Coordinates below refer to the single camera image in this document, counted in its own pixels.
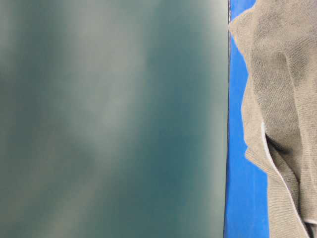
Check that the large grey terry towel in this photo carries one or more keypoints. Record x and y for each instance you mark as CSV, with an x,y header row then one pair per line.
x,y
278,41

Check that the blue table cover cloth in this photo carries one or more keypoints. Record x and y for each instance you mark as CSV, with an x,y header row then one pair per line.
x,y
246,185

